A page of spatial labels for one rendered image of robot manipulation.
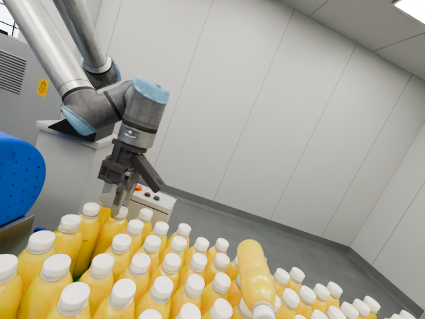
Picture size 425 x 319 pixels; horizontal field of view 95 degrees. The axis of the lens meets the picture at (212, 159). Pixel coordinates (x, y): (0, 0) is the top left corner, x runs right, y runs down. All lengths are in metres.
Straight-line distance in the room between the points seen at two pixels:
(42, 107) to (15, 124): 0.29
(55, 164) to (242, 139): 2.61
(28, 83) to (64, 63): 1.75
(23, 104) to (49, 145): 1.14
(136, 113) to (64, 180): 0.93
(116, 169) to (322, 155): 3.67
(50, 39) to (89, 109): 0.21
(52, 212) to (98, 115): 0.97
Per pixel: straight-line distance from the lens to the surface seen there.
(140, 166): 0.54
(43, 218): 1.53
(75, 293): 0.43
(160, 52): 3.36
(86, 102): 0.62
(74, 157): 1.31
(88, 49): 1.22
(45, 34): 0.75
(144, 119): 0.51
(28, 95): 2.43
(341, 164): 4.22
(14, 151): 0.64
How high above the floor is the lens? 1.43
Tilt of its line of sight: 10 degrees down
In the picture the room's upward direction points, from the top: 22 degrees clockwise
